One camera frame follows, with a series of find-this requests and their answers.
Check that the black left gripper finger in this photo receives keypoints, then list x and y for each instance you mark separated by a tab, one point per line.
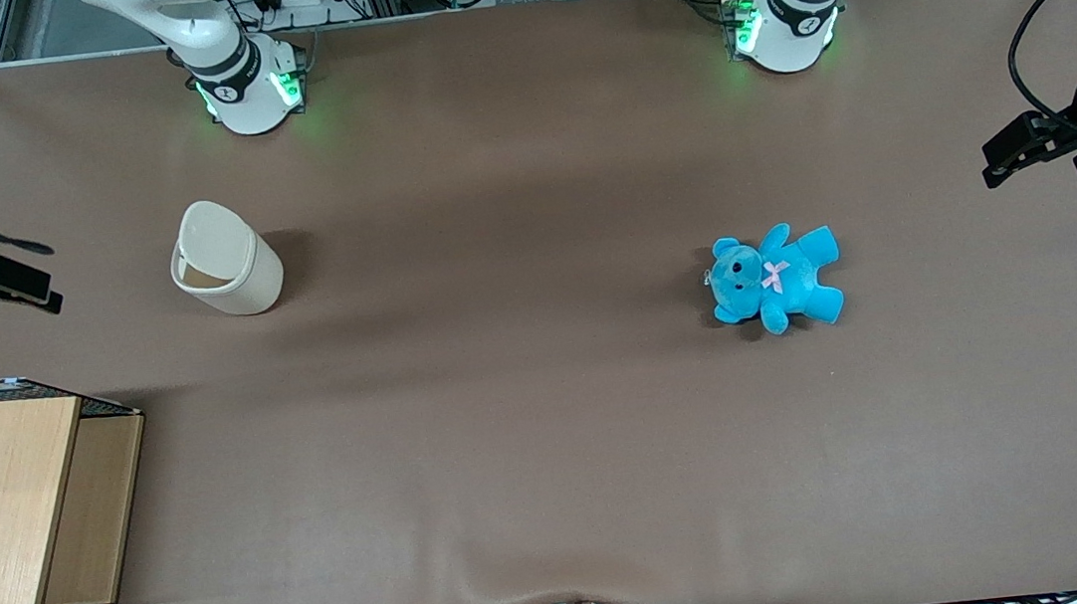
1030	125
1009	157

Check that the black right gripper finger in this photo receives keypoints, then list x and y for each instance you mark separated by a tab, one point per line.
17	275
33	303

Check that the cream trash can with lid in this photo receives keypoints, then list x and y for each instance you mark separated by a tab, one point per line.
241	283

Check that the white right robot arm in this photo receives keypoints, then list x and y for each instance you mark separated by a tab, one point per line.
240	83

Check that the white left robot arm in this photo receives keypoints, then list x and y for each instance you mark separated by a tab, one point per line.
785	26

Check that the light wooden board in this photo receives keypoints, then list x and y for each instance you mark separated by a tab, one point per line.
4	498

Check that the dark wooden board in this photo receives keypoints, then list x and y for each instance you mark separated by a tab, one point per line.
90	509

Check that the blue teddy bear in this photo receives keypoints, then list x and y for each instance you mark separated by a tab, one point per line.
776	279

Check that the brown table cloth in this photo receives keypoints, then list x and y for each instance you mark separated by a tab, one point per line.
548	391

